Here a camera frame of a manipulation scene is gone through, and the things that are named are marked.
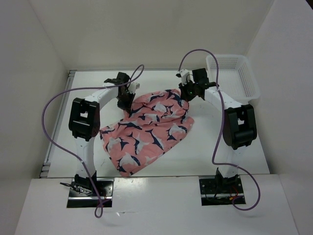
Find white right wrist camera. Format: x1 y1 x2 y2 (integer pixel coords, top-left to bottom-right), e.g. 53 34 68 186
176 69 192 86

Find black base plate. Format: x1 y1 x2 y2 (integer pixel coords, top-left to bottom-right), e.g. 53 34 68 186
65 178 114 209
199 176 246 206

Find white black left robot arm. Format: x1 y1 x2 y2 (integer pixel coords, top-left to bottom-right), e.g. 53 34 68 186
68 72 140 196

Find aluminium table frame rail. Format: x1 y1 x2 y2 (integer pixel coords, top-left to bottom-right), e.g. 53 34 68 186
39 70 77 179

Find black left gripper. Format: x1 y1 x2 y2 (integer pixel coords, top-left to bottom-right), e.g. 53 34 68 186
115 90 135 114

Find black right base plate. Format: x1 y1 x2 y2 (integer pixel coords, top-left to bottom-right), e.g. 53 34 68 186
199 176 246 206

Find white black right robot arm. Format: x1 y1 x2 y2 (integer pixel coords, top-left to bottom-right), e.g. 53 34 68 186
176 68 257 192

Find white plastic laundry basket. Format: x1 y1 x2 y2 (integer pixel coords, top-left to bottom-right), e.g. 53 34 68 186
206 54 260 104

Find pink shark print shorts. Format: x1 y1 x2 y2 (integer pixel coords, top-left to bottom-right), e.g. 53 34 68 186
100 89 194 177

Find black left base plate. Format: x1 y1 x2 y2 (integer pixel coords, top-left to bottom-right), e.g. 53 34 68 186
65 178 114 209

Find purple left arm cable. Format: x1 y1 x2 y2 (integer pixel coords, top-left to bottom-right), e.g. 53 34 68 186
41 64 145 218

